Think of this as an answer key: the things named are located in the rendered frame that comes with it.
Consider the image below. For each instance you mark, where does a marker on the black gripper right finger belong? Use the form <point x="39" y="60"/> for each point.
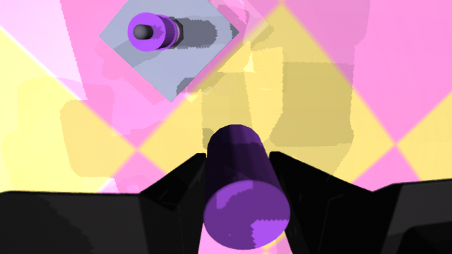
<point x="329" y="215"/>

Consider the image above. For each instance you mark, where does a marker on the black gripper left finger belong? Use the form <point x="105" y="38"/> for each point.
<point x="164" y="218"/>

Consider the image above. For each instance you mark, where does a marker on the purple cylinder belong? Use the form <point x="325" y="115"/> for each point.
<point x="149" y="32"/>
<point x="245" y="206"/>

